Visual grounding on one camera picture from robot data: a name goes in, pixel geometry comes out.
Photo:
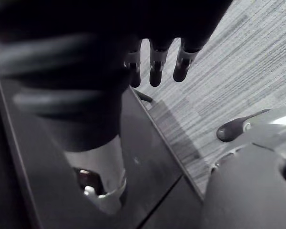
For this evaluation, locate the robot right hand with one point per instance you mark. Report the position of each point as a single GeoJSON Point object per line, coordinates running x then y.
{"type": "Point", "coordinates": [62, 59]}

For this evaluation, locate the dark washtable cabinet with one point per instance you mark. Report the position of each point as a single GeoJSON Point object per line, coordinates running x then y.
{"type": "Point", "coordinates": [152, 164]}

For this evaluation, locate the robot dark foot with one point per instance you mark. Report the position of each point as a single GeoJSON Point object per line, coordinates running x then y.
{"type": "Point", "coordinates": [230, 130]}

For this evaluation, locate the robot silver leg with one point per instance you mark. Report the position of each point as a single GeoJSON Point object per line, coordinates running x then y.
{"type": "Point", "coordinates": [248, 186]}

